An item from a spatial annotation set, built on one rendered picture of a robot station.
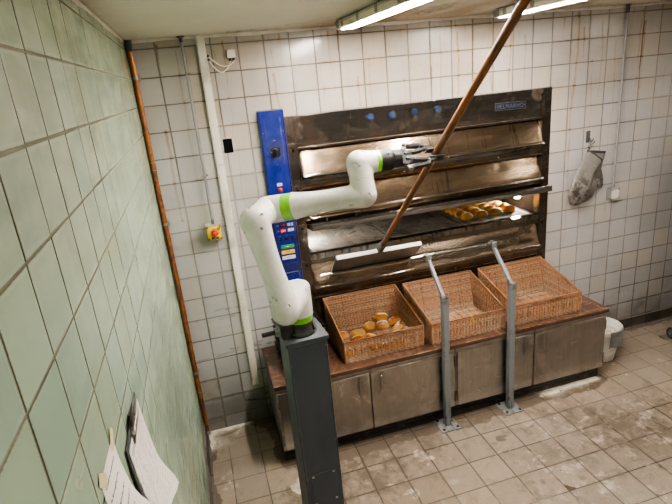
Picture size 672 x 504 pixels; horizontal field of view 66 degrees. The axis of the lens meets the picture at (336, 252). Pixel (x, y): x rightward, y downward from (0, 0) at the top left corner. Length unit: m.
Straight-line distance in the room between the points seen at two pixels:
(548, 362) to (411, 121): 1.95
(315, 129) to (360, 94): 0.36
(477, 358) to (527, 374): 0.45
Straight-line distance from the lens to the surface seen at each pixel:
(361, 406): 3.45
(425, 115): 3.62
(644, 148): 4.75
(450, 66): 3.68
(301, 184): 3.37
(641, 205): 4.86
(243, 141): 3.28
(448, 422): 3.74
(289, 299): 2.15
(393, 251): 3.16
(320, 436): 2.66
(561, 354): 4.06
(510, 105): 3.94
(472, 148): 3.78
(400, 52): 3.53
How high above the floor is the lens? 2.31
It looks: 19 degrees down
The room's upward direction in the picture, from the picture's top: 6 degrees counter-clockwise
